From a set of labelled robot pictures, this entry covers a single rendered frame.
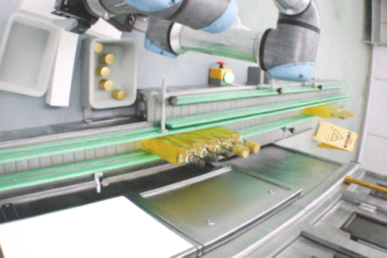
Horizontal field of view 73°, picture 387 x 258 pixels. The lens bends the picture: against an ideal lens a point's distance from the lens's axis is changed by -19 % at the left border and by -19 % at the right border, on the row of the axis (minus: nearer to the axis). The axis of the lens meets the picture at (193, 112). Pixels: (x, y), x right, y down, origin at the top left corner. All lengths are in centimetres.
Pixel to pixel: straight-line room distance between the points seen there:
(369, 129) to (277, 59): 618
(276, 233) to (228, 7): 59
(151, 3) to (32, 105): 73
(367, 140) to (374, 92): 105
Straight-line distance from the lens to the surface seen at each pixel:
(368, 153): 697
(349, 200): 115
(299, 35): 74
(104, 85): 102
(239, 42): 80
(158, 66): 120
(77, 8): 53
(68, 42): 96
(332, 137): 430
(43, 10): 63
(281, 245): 81
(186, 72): 129
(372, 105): 679
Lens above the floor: 172
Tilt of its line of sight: 46 degrees down
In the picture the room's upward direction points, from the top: 106 degrees clockwise
